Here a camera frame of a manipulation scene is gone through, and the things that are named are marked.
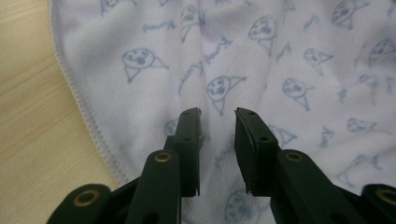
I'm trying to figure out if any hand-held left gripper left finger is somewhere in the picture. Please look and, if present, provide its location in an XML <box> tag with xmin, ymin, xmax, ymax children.
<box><xmin>124</xmin><ymin>106</ymin><xmax>205</xmax><ymax>224</ymax></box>

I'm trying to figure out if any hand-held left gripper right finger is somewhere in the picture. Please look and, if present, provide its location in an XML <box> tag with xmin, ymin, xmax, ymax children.
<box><xmin>233</xmin><ymin>106</ymin><xmax>370</xmax><ymax>224</ymax></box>

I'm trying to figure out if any lavender printed towel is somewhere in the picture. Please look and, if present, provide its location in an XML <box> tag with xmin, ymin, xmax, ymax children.
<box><xmin>47</xmin><ymin>0</ymin><xmax>396</xmax><ymax>224</ymax></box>

